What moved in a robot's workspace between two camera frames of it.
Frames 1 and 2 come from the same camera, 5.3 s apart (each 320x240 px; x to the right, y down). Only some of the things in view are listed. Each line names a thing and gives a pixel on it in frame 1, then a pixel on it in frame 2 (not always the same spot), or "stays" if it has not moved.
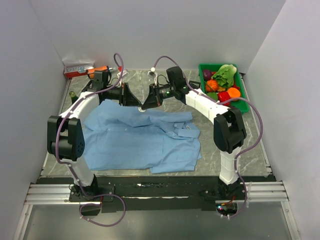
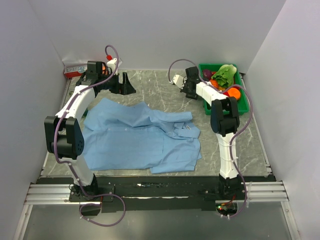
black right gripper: (153, 100) -> (183, 90)
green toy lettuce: (225, 75) stays
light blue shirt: (122, 137) stays
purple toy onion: (207, 74) stays
